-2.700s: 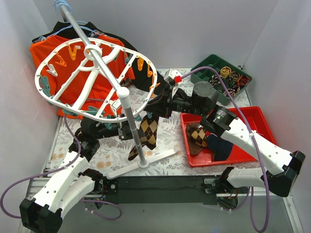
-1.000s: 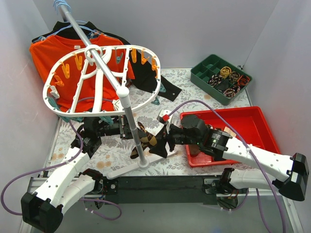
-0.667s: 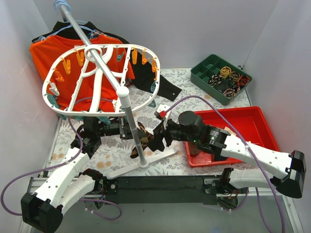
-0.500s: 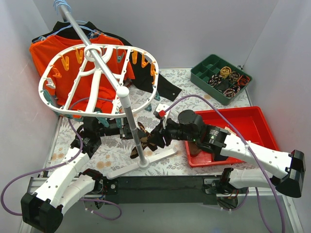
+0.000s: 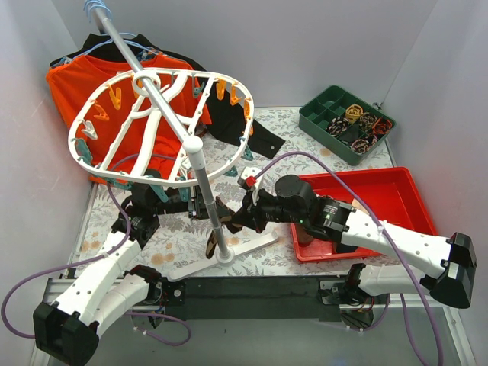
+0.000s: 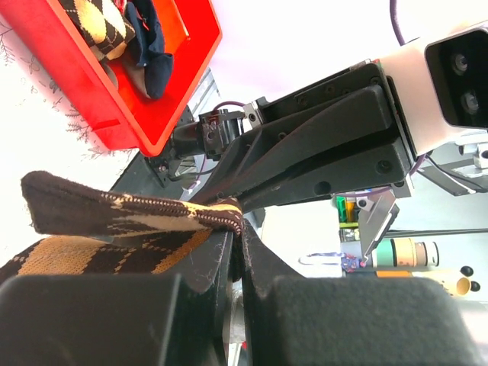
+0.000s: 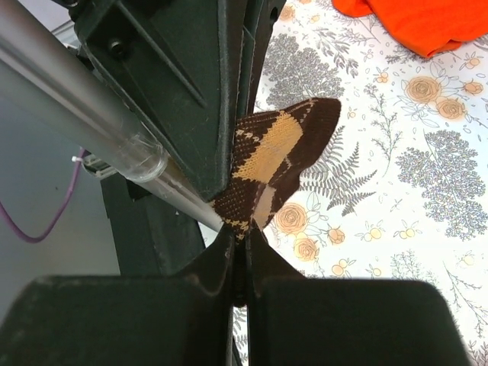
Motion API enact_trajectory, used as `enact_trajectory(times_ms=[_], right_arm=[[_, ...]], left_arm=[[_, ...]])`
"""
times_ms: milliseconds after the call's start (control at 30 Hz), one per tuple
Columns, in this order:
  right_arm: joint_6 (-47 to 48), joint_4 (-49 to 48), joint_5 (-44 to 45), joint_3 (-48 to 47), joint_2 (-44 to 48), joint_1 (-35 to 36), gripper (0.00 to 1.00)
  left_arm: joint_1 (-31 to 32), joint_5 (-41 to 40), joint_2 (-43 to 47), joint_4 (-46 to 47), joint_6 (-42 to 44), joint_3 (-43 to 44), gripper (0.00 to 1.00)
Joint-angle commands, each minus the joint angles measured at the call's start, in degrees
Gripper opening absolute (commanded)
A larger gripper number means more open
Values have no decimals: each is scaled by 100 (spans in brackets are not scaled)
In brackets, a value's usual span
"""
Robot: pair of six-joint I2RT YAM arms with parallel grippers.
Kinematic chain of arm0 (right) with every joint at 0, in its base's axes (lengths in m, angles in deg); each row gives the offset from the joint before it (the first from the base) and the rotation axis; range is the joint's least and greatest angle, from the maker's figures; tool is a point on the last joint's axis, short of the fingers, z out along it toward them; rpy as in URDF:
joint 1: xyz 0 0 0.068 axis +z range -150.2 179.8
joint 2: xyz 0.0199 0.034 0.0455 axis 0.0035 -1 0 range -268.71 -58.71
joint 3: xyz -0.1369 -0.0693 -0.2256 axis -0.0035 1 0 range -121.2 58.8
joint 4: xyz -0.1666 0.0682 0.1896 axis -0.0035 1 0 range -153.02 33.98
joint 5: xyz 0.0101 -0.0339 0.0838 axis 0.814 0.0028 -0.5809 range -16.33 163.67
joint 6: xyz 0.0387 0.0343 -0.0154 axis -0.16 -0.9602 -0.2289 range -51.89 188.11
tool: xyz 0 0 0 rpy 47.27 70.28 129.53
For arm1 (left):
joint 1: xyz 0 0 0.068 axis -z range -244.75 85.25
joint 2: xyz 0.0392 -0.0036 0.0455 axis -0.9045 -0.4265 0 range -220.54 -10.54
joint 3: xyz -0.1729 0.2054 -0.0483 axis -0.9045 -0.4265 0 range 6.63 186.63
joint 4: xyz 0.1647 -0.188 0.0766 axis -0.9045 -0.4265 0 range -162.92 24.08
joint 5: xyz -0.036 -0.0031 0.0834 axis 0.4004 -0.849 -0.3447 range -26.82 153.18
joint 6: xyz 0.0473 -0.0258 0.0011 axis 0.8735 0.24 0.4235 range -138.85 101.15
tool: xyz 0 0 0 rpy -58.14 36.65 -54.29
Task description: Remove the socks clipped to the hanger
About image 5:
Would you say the red plastic tray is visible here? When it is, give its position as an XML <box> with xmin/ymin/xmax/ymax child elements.
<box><xmin>291</xmin><ymin>167</ymin><xmax>438</xmax><ymax>263</ymax></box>

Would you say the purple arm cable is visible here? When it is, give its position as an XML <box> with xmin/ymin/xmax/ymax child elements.
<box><xmin>2</xmin><ymin>154</ymin><xmax>191</xmax><ymax>347</ymax></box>
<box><xmin>253</xmin><ymin>151</ymin><xmax>445</xmax><ymax>366</ymax></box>

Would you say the white oval clip hanger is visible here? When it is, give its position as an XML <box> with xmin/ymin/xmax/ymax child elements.
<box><xmin>68</xmin><ymin>67</ymin><xmax>255</xmax><ymax>188</ymax></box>

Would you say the white stand base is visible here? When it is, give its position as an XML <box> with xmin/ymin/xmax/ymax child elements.
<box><xmin>166</xmin><ymin>232</ymin><xmax>278</xmax><ymax>282</ymax></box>

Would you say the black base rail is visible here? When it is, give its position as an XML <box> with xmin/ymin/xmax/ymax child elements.
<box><xmin>162</xmin><ymin>276</ymin><xmax>341</xmax><ymax>322</ymax></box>

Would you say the green compartment box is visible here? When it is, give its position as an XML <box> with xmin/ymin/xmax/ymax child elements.
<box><xmin>299</xmin><ymin>85</ymin><xmax>397</xmax><ymax>165</ymax></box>

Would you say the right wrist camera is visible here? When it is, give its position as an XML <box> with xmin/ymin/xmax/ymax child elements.
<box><xmin>237</xmin><ymin>167</ymin><xmax>263</xmax><ymax>203</ymax></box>

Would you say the yellow rolled sock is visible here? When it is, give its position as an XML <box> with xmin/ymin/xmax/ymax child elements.
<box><xmin>345</xmin><ymin>104</ymin><xmax>364</xmax><ymax>124</ymax></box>

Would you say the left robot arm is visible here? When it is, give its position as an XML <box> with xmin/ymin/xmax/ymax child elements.
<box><xmin>33</xmin><ymin>184</ymin><xmax>186</xmax><ymax>365</ymax></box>

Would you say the orange rolled sock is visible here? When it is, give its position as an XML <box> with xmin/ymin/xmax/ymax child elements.
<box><xmin>372</xmin><ymin>117</ymin><xmax>393</xmax><ymax>136</ymax></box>

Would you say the silver stand pole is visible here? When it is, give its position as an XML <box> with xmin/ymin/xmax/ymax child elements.
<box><xmin>104</xmin><ymin>21</ymin><xmax>230</xmax><ymax>257</ymax></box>

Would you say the blue wire hanger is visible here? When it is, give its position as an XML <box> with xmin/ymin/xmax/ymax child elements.
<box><xmin>50</xmin><ymin>1</ymin><xmax>161</xmax><ymax>68</ymax></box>

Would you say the black garment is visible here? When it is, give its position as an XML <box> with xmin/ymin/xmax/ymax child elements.
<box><xmin>49</xmin><ymin>33</ymin><xmax>287</xmax><ymax>161</ymax></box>

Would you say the navy sock red cuff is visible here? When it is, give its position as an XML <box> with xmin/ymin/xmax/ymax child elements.
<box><xmin>352</xmin><ymin>199</ymin><xmax>368</xmax><ymax>214</ymax></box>

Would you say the orange t-shirt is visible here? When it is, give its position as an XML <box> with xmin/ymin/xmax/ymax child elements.
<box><xmin>45</xmin><ymin>55</ymin><xmax>213</xmax><ymax>186</ymax></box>

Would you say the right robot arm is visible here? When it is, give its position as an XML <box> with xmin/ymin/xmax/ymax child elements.
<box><xmin>230</xmin><ymin>175</ymin><xmax>477</xmax><ymax>309</ymax></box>

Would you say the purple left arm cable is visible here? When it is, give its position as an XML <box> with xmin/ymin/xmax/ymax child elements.
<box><xmin>2</xmin><ymin>154</ymin><xmax>191</xmax><ymax>347</ymax></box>

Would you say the dark navy sock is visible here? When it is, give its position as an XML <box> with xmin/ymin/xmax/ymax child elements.
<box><xmin>334</xmin><ymin>243</ymin><xmax>358</xmax><ymax>254</ymax></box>

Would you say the aluminium frame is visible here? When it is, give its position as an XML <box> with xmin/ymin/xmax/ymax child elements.
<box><xmin>33</xmin><ymin>175</ymin><xmax>477</xmax><ymax>365</ymax></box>

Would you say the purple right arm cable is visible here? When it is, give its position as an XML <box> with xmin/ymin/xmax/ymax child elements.
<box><xmin>253</xmin><ymin>151</ymin><xmax>445</xmax><ymax>366</ymax></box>

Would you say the floral table mat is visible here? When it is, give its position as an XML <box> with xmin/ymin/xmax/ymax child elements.
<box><xmin>82</xmin><ymin>107</ymin><xmax>393</xmax><ymax>278</ymax></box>

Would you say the floral rolled sock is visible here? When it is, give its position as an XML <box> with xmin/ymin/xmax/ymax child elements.
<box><xmin>326</xmin><ymin>117</ymin><xmax>350</xmax><ymax>137</ymax></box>

